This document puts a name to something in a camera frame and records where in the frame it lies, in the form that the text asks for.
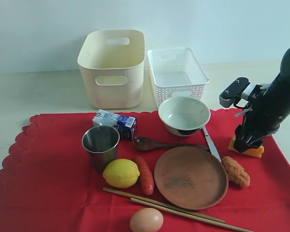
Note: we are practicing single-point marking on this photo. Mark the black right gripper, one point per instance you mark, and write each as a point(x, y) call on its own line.
point(264, 119)

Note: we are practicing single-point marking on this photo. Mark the yellow cheese wedge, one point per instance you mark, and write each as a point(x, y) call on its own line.
point(253, 152)

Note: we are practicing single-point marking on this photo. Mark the blue white milk carton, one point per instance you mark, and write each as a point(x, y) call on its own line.
point(125, 125)

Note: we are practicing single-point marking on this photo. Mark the yellow lemon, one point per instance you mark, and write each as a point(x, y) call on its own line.
point(121, 173)

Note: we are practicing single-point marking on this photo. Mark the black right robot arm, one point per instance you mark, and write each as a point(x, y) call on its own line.
point(282, 81)

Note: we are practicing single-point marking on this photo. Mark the silver table knife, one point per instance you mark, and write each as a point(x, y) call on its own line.
point(211, 144)

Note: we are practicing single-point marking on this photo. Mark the brown clay plate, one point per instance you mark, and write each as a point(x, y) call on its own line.
point(190, 178)

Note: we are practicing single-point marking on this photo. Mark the pale green ceramic bowl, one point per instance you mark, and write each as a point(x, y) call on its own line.
point(183, 116)

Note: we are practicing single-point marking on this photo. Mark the upper wooden chopstick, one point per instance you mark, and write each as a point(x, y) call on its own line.
point(169, 206)

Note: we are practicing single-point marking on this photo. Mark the wooden chopstick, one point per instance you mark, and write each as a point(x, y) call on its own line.
point(186, 215)
point(169, 206)

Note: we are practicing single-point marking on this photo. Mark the white perforated plastic basket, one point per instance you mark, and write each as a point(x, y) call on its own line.
point(176, 72)

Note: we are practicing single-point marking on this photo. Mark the dark wooden spoon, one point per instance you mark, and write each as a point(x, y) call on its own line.
point(146, 144)

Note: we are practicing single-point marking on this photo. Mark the red sausage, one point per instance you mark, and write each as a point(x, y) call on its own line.
point(146, 176)

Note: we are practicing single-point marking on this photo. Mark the brown egg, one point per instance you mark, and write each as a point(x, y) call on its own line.
point(146, 220)

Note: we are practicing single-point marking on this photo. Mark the lower wooden chopstick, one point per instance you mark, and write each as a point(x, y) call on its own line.
point(186, 215)

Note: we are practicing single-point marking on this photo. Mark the stainless steel cup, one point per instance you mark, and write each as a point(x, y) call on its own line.
point(101, 144)

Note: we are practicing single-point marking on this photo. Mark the cream plastic storage bin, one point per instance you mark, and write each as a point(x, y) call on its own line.
point(112, 67)

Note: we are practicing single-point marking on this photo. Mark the red scalloped cloth mat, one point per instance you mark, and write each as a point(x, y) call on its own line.
point(47, 183)

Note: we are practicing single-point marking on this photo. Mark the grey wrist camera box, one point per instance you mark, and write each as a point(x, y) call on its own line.
point(232, 94)

